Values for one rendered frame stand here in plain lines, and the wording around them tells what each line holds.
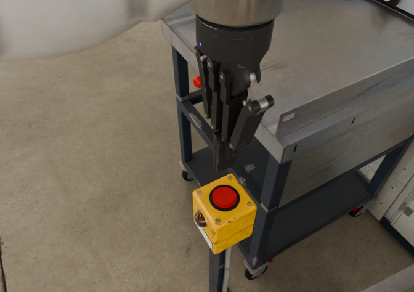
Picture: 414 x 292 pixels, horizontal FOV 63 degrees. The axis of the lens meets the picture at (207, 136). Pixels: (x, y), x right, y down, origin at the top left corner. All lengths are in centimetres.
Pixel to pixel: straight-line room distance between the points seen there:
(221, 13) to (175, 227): 133
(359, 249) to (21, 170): 163
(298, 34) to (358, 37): 17
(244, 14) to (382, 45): 84
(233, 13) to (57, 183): 161
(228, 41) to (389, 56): 79
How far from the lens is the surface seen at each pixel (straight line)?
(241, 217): 56
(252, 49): 32
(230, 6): 29
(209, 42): 32
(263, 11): 30
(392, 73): 91
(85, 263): 156
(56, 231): 168
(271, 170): 85
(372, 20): 123
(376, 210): 172
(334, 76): 93
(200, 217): 56
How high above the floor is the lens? 137
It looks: 47 degrees down
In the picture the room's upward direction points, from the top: straight up
